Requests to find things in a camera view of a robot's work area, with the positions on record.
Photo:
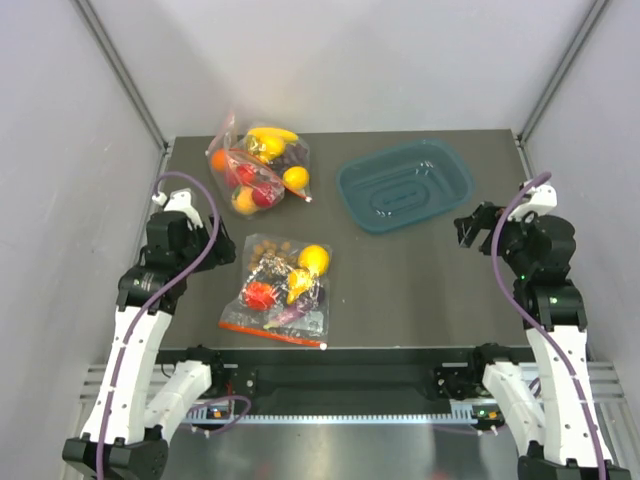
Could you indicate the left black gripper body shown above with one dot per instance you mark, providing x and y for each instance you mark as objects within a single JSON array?
[{"x": 220, "y": 253}]

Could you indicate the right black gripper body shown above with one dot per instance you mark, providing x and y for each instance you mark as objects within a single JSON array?
[{"x": 486, "y": 218}]

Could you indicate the brown fake longan bunch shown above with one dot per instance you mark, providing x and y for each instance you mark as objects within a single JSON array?
[{"x": 271, "y": 257}]

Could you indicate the clear zip bag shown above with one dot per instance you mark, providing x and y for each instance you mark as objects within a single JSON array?
[
  {"x": 249, "y": 161},
  {"x": 309, "y": 331}
]

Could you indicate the purple fake eggplant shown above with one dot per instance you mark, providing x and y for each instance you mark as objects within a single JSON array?
[{"x": 290, "y": 314}]

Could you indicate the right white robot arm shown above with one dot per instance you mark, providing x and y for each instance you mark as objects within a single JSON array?
[{"x": 556, "y": 430}]

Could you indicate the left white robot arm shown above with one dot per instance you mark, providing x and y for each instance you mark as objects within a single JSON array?
[{"x": 129, "y": 429}]

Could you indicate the fake peach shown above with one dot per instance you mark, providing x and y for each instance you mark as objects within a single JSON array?
[{"x": 242, "y": 201}]

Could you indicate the red fake tomato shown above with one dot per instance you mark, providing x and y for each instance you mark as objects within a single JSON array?
[{"x": 259, "y": 296}]

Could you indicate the fake red apple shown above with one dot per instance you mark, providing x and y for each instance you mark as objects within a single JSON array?
[{"x": 265, "y": 195}]

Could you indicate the fake orange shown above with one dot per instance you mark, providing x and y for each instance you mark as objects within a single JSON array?
[{"x": 218, "y": 160}]

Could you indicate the far fake lemon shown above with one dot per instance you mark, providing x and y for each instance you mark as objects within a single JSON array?
[{"x": 296, "y": 178}]

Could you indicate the yellow fake lemon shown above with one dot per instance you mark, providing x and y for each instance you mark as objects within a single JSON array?
[{"x": 315, "y": 258}]

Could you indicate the fake purple grapes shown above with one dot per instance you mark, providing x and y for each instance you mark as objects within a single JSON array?
[{"x": 294, "y": 154}]

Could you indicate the fake yellow banana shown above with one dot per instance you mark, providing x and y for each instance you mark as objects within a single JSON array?
[{"x": 262, "y": 133}]

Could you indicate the teal plastic bin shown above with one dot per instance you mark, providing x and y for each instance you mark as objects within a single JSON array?
[{"x": 403, "y": 185}]

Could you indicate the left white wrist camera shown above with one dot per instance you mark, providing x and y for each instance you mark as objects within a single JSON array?
[{"x": 179, "y": 201}]

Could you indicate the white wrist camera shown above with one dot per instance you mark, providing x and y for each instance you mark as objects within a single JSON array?
[
  {"x": 541, "y": 200},
  {"x": 179, "y": 201}
]

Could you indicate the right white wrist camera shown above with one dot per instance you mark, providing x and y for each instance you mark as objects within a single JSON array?
[{"x": 541, "y": 200}]

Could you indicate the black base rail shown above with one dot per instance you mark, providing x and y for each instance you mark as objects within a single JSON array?
[{"x": 292, "y": 382}]

